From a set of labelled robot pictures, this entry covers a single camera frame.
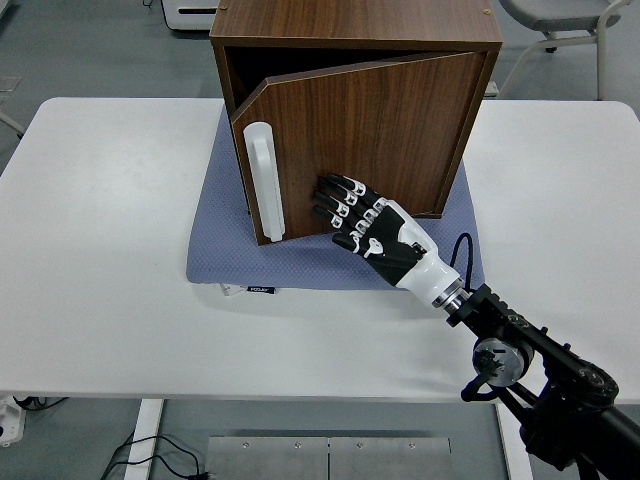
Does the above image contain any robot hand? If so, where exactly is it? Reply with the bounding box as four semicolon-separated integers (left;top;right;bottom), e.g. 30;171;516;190
312;172;460;307

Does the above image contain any brown wooden cabinet door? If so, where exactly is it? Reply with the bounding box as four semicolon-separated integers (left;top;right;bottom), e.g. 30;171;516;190
229;49;487;247

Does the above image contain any brown wooden cabinet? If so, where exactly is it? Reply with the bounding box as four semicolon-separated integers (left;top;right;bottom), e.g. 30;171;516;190
208;0;504;220

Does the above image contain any blue-grey mat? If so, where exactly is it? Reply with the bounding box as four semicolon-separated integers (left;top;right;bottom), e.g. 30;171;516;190
184;107;485;292

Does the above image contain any white table leg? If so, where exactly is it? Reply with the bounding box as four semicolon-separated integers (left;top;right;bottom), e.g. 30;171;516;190
128;399;165;480
496;403;533;480

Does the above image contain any grey metal plate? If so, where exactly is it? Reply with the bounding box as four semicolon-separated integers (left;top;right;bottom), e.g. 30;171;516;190
206;435;452;480

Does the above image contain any white chair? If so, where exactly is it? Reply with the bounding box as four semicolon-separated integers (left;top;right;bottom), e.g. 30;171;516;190
487;0;640;101

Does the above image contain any white appliance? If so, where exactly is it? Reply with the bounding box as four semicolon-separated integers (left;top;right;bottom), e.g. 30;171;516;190
160;0;224;32

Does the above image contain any white power strip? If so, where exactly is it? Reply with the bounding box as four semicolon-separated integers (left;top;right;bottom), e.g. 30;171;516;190
0;394;26;445

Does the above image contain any white door handle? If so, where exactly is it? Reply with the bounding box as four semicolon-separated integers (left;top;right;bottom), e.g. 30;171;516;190
242;121;287;240

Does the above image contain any black floor cable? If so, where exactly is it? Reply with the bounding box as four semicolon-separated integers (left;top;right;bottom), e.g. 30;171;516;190
107;433;214;480

